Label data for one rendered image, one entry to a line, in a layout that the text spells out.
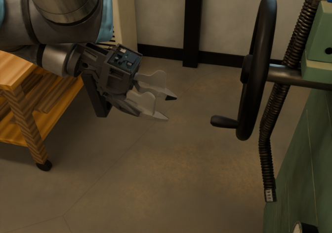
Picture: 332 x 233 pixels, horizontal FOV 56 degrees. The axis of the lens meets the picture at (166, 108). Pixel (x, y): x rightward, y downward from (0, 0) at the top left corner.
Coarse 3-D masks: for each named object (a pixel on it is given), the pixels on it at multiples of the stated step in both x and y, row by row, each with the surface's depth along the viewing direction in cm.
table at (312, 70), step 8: (304, 48) 58; (304, 56) 56; (304, 64) 55; (312, 64) 54; (320, 64) 54; (328, 64) 54; (304, 72) 54; (312, 72) 54; (320, 72) 53; (328, 72) 53; (312, 80) 55; (320, 80) 54; (328, 80) 54
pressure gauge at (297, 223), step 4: (296, 224) 53; (300, 224) 51; (304, 224) 51; (308, 224) 52; (292, 228) 55; (296, 228) 53; (300, 228) 50; (304, 228) 50; (308, 228) 50; (312, 228) 51; (316, 228) 51; (292, 232) 55; (296, 232) 53; (300, 232) 50; (304, 232) 50; (308, 232) 50; (312, 232) 50; (316, 232) 50
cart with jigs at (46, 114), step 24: (0, 72) 111; (24, 72) 111; (48, 72) 172; (0, 96) 155; (24, 96) 117; (48, 96) 153; (72, 96) 156; (0, 120) 142; (24, 120) 120; (48, 120) 143; (24, 144) 132; (48, 168) 141
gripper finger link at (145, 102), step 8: (128, 96) 59; (136, 96) 58; (144, 96) 57; (152, 96) 56; (136, 104) 59; (144, 104) 58; (152, 104) 57; (144, 112) 59; (152, 112) 58; (160, 112) 60; (160, 120) 59
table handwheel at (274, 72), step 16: (272, 0) 53; (256, 16) 67; (272, 16) 51; (256, 32) 70; (272, 32) 50; (256, 48) 49; (256, 64) 49; (272, 64) 61; (240, 80) 63; (256, 80) 49; (272, 80) 61; (288, 80) 60; (304, 80) 59; (256, 96) 50; (240, 112) 71; (256, 112) 52; (240, 128) 56
